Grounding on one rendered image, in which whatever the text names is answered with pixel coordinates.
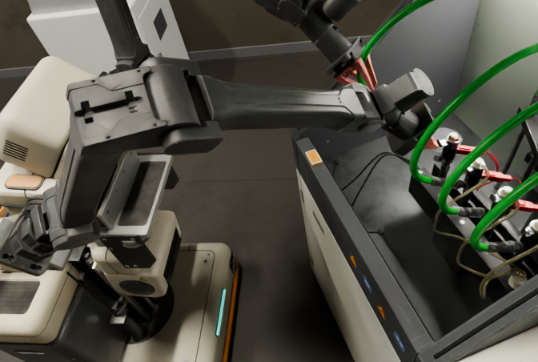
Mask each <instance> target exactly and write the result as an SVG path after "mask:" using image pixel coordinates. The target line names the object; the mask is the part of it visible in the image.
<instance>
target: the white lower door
mask: <svg viewBox="0 0 538 362"><path fill-rule="evenodd" d="M299 177H300V182H301V188H302V189H300V191H301V197H302V201H303V203H304V209H305V215H306V221H307V230H308V236H309V242H310V247H311V263H312V265H313V268H314V272H315V274H316V277H317V279H318V281H319V283H320V285H321V287H322V289H323V292H324V294H325V296H326V297H327V301H328V303H329V304H330V306H331V309H332V311H333V313H334V315H335V318H336V319H337V322H338V324H339V326H340V328H341V330H342V332H343V335H344V337H345V339H346V341H347V344H348V346H349V348H350V349H351V352H352V354H353V356H354V358H355V361H356V362H401V361H400V360H399V357H398V356H397V354H396V352H395V350H394V348H393V347H392V345H391V342H390V340H389V339H388V337H387V335H386V333H385V331H384V330H383V328H382V326H381V324H380V322H379V320H378V319H377V317H376V315H375V313H374V311H373V309H372V308H371V305H370V304H369V302H368V300H367V298H366V296H365V295H364V293H363V290H362V288H361V287H360V285H359V283H358V281H357V279H356V278H355V276H354V274H353V272H352V270H351V268H350V267H349V265H348V263H347V261H346V259H345V257H344V256H343V253H342V252H341V250H340V248H339V246H338V244H337V243H336V241H335V238H334V236H333V235H332V233H331V231H330V229H329V227H328V225H327V224H326V222H325V220H324V218H323V216H322V215H321V213H320V211H319V209H318V207H317V205H316V204H315V201H314V200H313V198H312V196H311V194H310V192H309V190H308V189H307V186H306V184H305V183H304V181H303V179H302V177H301V175H299Z"/></svg>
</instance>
